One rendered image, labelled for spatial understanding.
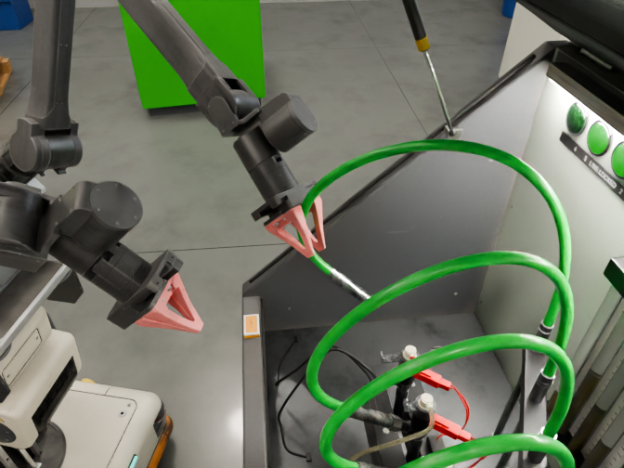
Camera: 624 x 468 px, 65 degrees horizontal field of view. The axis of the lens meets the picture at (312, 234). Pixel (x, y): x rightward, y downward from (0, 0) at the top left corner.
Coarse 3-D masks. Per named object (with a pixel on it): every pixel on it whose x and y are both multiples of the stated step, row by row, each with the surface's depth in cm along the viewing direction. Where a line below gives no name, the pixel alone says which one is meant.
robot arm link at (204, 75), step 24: (120, 0) 77; (144, 0) 75; (144, 24) 76; (168, 24) 74; (168, 48) 75; (192, 48) 73; (192, 72) 73; (216, 72) 72; (192, 96) 74; (240, 96) 73
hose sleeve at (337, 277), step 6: (336, 270) 77; (330, 276) 77; (336, 276) 77; (342, 276) 78; (336, 282) 78; (342, 282) 77; (348, 282) 78; (354, 282) 78; (348, 288) 78; (354, 288) 78; (360, 288) 78; (354, 294) 78; (360, 294) 78; (366, 294) 78; (360, 300) 78
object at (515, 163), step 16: (400, 144) 61; (416, 144) 60; (432, 144) 59; (448, 144) 58; (464, 144) 58; (480, 144) 58; (352, 160) 64; (368, 160) 63; (496, 160) 58; (512, 160) 57; (336, 176) 66; (528, 176) 58; (320, 192) 68; (544, 192) 58; (304, 208) 71; (560, 208) 59; (560, 224) 60; (560, 240) 62; (560, 256) 64; (544, 320) 71
